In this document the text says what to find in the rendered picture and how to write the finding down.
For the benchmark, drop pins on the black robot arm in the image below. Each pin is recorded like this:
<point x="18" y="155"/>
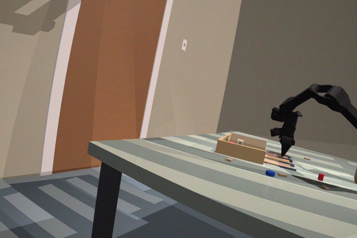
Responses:
<point x="335" y="98"/>

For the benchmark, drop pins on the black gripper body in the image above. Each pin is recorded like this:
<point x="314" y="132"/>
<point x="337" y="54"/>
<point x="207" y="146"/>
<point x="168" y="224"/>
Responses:
<point x="288" y="138"/>

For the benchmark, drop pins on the blue short cylinder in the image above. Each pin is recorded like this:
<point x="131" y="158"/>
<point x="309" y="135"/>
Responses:
<point x="270" y="173"/>

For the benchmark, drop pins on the tan wooden u-shaped frame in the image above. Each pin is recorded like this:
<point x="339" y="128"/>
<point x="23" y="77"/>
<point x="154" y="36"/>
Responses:
<point x="242" y="146"/>

